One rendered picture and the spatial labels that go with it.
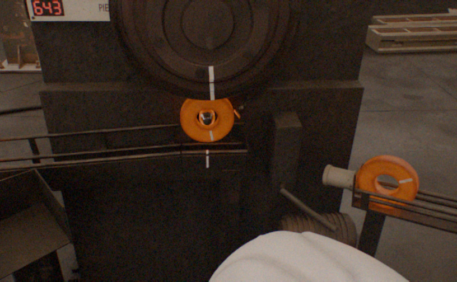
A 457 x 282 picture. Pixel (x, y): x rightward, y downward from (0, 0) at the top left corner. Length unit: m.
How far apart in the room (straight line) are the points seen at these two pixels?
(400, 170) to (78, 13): 0.95
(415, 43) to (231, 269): 4.51
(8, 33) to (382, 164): 3.40
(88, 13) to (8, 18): 2.77
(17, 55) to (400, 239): 3.28
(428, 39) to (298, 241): 4.52
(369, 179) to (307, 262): 0.98
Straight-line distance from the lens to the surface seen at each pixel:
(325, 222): 1.27
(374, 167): 1.20
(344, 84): 1.35
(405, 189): 1.21
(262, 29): 1.02
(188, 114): 1.20
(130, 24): 1.08
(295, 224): 1.30
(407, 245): 2.15
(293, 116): 1.28
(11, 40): 4.06
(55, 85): 1.35
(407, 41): 4.67
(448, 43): 4.93
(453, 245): 2.24
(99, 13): 1.25
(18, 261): 1.17
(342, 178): 1.24
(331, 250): 0.26
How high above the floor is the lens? 1.38
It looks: 31 degrees down
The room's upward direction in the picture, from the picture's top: 1 degrees clockwise
